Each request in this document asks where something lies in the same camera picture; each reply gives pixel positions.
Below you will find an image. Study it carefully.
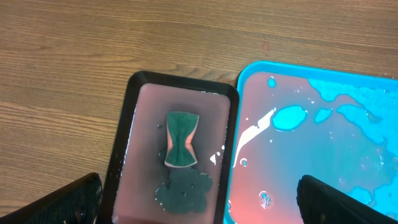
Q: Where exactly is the teal serving tray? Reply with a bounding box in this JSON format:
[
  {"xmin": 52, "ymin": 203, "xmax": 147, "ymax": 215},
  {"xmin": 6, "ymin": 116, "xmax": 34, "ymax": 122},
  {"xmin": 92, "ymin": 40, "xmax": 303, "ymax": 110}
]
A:
[{"xmin": 224, "ymin": 61, "xmax": 397, "ymax": 223}]

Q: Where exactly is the dark rectangular sponge tray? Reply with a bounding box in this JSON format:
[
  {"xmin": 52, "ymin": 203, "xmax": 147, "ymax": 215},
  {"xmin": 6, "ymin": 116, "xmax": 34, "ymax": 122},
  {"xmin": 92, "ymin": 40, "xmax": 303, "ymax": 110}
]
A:
[{"xmin": 96, "ymin": 71, "xmax": 239, "ymax": 224}]

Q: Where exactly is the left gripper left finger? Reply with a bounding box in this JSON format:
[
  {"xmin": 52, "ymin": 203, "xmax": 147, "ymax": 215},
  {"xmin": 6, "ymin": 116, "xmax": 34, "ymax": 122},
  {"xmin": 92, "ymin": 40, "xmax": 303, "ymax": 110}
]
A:
[{"xmin": 1, "ymin": 172, "xmax": 102, "ymax": 224}]

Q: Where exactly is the pink sponge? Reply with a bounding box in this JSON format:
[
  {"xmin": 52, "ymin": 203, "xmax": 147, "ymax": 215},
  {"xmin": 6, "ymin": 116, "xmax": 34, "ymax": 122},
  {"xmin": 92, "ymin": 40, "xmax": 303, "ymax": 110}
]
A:
[{"xmin": 164, "ymin": 111, "xmax": 199, "ymax": 168}]

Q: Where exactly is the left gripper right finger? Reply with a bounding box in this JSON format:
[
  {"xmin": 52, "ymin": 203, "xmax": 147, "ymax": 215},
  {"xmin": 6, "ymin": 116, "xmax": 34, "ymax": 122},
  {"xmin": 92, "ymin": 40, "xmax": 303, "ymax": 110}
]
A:
[{"xmin": 296, "ymin": 175, "xmax": 397, "ymax": 224}]

